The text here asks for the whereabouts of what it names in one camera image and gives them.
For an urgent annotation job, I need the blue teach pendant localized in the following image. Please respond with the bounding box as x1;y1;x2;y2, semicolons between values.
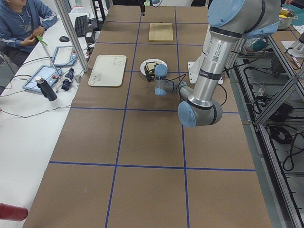
52;46;77;67
22;65;64;96

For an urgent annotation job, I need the black computer mouse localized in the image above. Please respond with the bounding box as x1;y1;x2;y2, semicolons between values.
59;36;69;42

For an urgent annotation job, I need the cream bear serving tray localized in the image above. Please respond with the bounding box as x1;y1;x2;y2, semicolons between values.
88;55;127;87

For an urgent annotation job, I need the white round plate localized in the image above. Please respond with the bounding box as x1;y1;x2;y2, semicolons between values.
140;58;168;76

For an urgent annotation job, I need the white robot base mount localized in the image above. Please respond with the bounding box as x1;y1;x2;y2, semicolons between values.
188;25;211;84

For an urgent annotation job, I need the black water bottle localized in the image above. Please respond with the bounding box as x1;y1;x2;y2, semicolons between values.
35;76;57;101

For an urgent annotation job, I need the aluminium frame post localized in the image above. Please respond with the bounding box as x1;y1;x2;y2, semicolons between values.
54;0;89;73

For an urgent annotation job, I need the white bread slice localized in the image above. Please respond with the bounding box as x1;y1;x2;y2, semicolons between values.
144;62;160;73

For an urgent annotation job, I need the bamboo cutting board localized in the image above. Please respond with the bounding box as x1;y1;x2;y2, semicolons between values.
149;22;173;42

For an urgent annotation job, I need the folded navy umbrella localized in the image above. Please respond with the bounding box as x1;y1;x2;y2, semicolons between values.
61;68;74;91

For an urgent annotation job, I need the far blue teach pendant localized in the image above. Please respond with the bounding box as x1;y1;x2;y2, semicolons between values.
52;46;77;67

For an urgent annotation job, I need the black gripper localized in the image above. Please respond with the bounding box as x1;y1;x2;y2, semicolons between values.
145;69;155;82

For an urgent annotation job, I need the seated person blue hoodie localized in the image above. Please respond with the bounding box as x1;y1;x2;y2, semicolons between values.
0;0;57;67

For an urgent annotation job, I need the red bottle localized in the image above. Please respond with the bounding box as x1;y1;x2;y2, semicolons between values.
0;203;28;221

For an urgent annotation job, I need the black keyboard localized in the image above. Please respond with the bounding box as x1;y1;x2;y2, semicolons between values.
74;15;88;37

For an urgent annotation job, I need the near blue teach pendant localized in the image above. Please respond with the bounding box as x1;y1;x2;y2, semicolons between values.
22;65;64;96

